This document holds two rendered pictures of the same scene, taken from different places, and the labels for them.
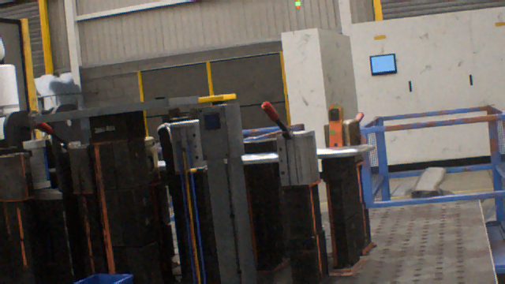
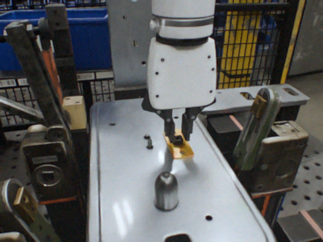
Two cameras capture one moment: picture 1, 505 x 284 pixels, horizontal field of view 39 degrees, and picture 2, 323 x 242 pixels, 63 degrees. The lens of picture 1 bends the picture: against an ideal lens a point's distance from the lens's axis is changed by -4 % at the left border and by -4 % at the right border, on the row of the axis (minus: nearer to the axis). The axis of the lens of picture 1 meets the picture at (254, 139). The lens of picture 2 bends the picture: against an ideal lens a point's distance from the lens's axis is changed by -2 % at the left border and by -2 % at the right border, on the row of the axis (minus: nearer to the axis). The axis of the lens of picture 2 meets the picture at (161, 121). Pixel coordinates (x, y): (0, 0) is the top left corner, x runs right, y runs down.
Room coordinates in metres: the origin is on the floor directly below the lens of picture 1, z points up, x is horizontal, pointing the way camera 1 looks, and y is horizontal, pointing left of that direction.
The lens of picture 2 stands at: (2.06, 0.49, 1.28)
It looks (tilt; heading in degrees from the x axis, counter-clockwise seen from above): 31 degrees down; 54
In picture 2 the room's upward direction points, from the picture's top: straight up
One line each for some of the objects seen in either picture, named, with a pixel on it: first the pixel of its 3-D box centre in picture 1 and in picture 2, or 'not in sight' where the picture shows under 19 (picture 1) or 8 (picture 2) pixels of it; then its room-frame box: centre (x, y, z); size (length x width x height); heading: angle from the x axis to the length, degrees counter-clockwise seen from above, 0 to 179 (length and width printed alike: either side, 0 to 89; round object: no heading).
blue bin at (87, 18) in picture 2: not in sight; (58, 38); (2.27, 1.27, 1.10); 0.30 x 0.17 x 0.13; 146
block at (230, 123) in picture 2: not in sight; (222, 172); (2.47, 0.79, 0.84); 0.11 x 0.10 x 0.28; 156
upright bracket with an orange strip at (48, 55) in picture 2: not in sight; (67, 147); (2.16, 0.96, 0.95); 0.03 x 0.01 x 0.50; 66
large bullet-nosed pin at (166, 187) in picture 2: not in sight; (166, 192); (2.21, 0.69, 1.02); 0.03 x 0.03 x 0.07
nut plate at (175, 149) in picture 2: not in sight; (177, 140); (2.31, 0.78, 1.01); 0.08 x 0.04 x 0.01; 66
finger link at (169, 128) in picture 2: not in sight; (163, 123); (2.29, 0.79, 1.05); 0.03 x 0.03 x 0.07; 66
